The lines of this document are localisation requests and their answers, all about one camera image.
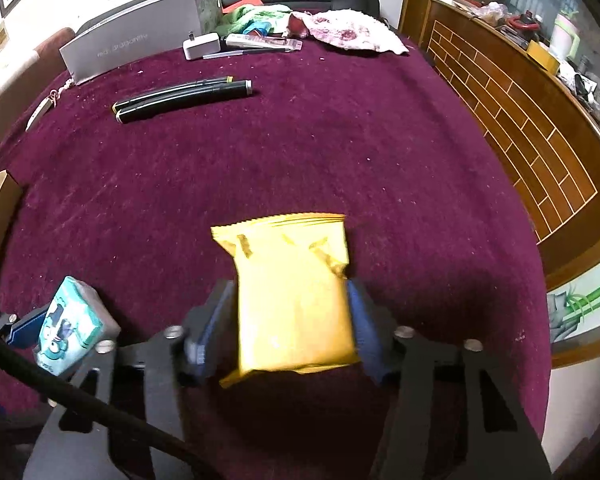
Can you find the white charger adapter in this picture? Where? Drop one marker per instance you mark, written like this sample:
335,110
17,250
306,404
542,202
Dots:
195,47

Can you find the black pen green cap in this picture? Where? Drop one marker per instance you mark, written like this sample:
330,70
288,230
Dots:
132,100

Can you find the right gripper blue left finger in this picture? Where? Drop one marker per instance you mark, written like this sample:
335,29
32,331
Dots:
211,342

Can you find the grey long gift box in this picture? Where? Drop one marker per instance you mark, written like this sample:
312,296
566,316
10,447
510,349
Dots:
140,30

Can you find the red bag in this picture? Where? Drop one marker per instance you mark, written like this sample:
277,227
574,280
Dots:
231,5

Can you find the yellow snack packet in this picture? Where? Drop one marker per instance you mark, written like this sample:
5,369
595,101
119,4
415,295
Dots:
293,307

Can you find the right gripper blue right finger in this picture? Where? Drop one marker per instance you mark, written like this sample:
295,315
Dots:
373,328

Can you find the toothpaste tube pack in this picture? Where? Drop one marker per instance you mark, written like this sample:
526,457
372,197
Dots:
246,42

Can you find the wooden cabinet counter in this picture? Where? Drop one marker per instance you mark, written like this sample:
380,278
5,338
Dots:
546,142

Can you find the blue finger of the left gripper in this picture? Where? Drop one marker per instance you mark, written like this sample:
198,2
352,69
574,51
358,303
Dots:
24,333

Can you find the white key fob charm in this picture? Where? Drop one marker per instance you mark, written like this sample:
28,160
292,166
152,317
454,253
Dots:
48,103

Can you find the pink cloth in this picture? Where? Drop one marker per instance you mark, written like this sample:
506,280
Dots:
348,29

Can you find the teal tissue pack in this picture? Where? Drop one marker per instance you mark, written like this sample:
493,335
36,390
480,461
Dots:
75,322

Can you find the brown upholstered chair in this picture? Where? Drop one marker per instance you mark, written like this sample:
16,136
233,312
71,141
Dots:
31,78

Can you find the maroon bed blanket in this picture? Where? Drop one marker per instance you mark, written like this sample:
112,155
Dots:
436,231

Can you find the green cloth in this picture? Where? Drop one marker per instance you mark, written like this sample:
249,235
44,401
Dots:
268,20

